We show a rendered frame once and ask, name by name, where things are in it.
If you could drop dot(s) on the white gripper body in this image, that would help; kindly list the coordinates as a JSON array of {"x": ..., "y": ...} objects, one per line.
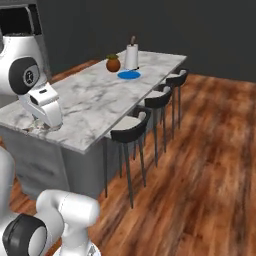
[{"x": 50, "y": 113}]

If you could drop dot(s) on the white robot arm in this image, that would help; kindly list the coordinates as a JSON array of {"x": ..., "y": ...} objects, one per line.
[{"x": 13, "y": 50}]

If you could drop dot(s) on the blue plate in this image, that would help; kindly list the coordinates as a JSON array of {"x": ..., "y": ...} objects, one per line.
[{"x": 129, "y": 75}]

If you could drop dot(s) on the grey island cabinet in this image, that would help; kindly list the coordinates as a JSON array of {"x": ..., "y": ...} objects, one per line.
[{"x": 36, "y": 160}]

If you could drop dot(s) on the brown potted plant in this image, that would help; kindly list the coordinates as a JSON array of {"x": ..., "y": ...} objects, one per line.
[{"x": 113, "y": 65}]

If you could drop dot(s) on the black stool with white seat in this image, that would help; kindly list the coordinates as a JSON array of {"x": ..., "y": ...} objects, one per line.
[
  {"x": 128, "y": 133},
  {"x": 158, "y": 100},
  {"x": 176, "y": 80}
]

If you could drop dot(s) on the white paper towel roll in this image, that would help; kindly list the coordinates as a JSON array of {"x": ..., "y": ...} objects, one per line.
[{"x": 131, "y": 56}]

